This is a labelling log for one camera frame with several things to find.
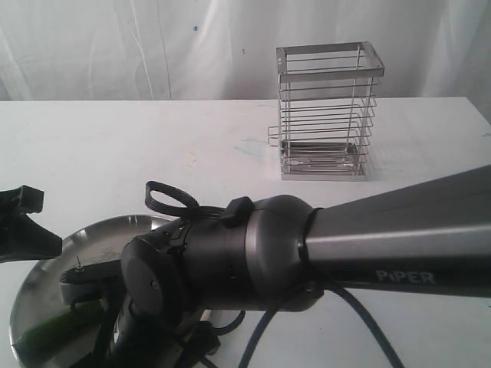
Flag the green cucumber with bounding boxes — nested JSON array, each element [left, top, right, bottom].
[[13, 301, 106, 348]]

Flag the round stainless steel plate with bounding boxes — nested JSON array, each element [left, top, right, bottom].
[[10, 215, 175, 367]]

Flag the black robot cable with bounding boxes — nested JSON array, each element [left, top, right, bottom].
[[233, 285, 400, 368]]

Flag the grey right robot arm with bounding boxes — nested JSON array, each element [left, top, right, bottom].
[[94, 166, 490, 367]]

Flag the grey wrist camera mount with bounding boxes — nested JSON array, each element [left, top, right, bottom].
[[59, 261, 122, 305]]

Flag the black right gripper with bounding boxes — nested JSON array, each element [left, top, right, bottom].
[[95, 302, 219, 367]]

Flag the chrome wire utensil rack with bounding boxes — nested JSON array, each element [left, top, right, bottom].
[[268, 41, 385, 182]]

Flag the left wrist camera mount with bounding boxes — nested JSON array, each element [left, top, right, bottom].
[[1, 186, 44, 215]]

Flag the white backdrop curtain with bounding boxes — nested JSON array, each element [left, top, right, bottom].
[[1, 1, 490, 108]]

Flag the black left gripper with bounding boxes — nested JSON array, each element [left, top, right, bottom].
[[1, 215, 62, 263]]

